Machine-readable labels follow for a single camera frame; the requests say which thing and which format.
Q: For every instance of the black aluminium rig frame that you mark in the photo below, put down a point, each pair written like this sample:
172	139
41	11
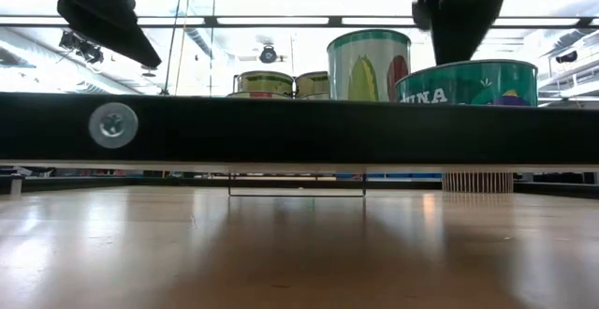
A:
281	21

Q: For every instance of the oranges label can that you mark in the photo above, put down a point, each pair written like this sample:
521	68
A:
264	82

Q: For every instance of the silver shelf screw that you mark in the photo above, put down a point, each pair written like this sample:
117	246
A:
113	125

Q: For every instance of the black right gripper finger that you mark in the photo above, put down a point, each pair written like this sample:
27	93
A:
456	47

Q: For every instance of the yellow fruit label can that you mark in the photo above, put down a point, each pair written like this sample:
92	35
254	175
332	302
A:
312	84

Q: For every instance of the teal tuna can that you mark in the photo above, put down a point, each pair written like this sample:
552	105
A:
468	84

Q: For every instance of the black ceiling spotlight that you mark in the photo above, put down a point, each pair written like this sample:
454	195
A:
82	47
566	57
268	54

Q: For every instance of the corn picture can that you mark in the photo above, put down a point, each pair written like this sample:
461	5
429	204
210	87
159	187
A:
367	65

